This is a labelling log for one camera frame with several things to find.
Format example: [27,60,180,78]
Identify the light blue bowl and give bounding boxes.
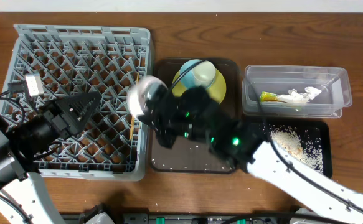
[179,58,215,90]

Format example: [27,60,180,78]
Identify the yellow green snack wrapper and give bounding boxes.
[260,91,283,102]

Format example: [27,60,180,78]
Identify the white tissue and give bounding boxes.
[278,86,322,104]

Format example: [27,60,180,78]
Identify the white cup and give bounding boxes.
[192,61,216,88]

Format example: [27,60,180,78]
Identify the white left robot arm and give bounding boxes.
[0,73,101,223]

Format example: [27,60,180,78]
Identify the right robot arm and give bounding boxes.
[127,83,363,223]

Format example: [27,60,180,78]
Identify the grey plastic dishwasher rack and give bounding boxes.
[5,24,153,182]

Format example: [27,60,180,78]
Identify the dark brown serving tray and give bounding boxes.
[149,58,242,174]

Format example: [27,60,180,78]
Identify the yellow plate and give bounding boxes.
[172,69,227,103]

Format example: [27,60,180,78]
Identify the clear plastic container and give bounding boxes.
[242,65,352,118]

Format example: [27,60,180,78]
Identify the spilled rice and peanuts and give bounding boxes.
[270,124,324,174]

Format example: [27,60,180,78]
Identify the black plastic tray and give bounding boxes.
[268,118,332,178]

